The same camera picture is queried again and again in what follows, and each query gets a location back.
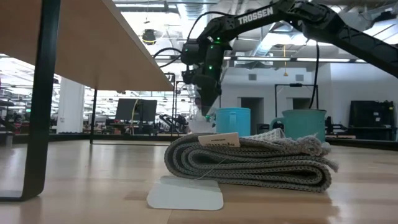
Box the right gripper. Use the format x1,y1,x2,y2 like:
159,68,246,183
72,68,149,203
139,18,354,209
198,39,233,117

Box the blue mug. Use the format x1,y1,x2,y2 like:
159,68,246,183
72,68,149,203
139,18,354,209
215,107,252,138

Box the teal mug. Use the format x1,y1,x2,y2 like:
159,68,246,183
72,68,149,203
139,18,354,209
269,109,328,143

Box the wooden shelf with black legs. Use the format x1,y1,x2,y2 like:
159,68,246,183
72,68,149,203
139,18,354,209
0,0,176,202

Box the black monitor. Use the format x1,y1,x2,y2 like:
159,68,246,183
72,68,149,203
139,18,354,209
114,98,140,122
138,99,158,123

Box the linear ceiling light strip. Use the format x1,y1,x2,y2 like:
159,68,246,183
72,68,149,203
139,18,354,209
150,55,368,63

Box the grey folded knit towel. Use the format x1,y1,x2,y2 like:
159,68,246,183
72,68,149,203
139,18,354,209
164,128,340,194

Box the yellow hanging pendant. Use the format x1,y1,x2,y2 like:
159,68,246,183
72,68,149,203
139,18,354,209
282,45,289,77

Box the black ceiling dome fixture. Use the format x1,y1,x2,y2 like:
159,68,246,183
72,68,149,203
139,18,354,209
142,28,157,46

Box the white card hang tag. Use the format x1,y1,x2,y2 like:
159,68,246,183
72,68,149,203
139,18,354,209
146,175,224,212

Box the white square pillar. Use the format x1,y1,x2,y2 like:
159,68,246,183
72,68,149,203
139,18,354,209
56,81,86,134

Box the black metal station frame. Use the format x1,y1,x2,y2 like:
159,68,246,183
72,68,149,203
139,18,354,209
274,83,320,118
174,80,223,135

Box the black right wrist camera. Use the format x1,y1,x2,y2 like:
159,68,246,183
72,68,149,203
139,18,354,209
181,39,200,85

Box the silver ventilation duct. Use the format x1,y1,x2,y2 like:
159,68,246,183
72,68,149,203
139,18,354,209
176,0,213,43
252,21,299,57

